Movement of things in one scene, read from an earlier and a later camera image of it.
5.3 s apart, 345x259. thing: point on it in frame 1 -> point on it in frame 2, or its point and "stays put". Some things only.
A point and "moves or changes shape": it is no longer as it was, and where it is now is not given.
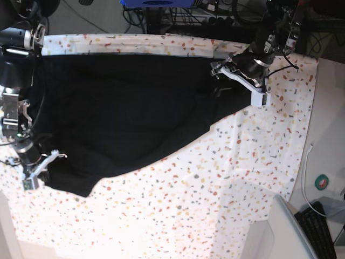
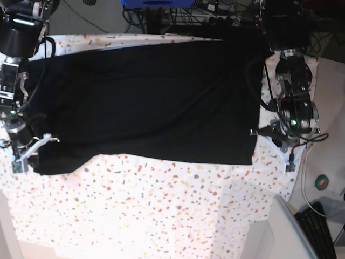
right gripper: x=255 y=61 -> x=297 y=112
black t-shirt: x=97 y=117 moves or changes shape
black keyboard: x=316 y=229 stays put
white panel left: x=9 y=246 stays put
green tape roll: x=321 y=182 stays put
